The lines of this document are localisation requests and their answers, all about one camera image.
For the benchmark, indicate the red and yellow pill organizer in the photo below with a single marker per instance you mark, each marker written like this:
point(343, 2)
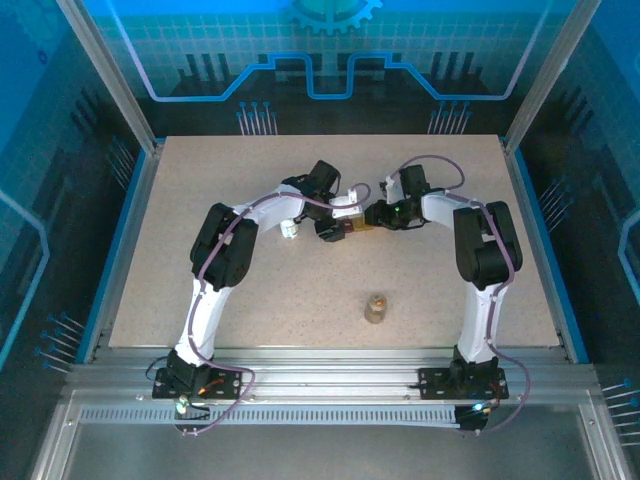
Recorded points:
point(359, 224)

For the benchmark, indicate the clear plastic bottle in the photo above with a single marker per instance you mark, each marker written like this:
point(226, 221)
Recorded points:
point(375, 312)

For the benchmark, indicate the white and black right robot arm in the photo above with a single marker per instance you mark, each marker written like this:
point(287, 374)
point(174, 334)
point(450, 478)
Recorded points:
point(477, 320)

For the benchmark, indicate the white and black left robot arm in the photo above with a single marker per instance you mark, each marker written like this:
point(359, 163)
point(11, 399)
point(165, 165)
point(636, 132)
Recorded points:
point(200, 310)

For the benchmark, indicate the blue edged table side rail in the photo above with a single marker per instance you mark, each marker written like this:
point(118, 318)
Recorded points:
point(125, 250)
point(540, 250)

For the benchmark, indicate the aluminium frame rail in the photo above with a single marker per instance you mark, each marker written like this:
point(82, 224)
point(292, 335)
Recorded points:
point(325, 370)

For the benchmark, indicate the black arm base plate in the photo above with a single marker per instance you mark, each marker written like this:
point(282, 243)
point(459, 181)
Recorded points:
point(435, 382)
point(230, 382)

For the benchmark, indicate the aluminium frame post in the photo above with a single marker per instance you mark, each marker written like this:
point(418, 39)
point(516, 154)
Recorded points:
point(111, 80)
point(541, 80)

